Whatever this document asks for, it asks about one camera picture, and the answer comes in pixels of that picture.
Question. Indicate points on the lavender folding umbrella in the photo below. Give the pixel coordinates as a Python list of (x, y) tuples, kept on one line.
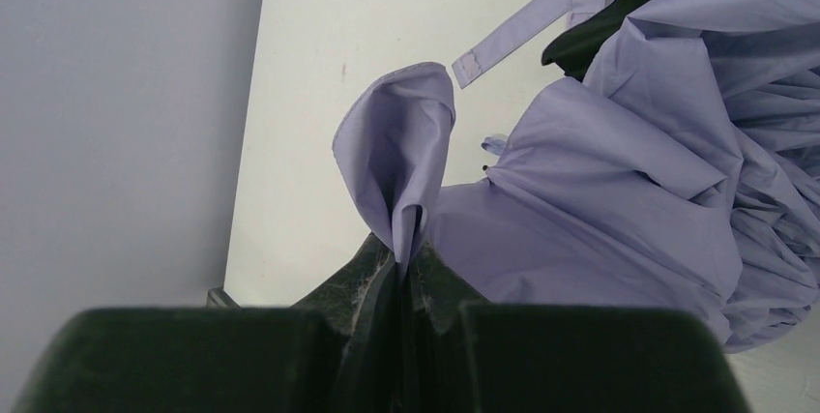
[(680, 172)]

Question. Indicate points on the aluminium frame rail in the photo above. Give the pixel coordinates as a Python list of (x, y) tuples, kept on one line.
[(218, 298)]

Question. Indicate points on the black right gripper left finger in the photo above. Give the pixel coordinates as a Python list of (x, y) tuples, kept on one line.
[(330, 352)]

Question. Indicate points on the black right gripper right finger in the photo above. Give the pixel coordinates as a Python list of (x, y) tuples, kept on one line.
[(465, 354)]

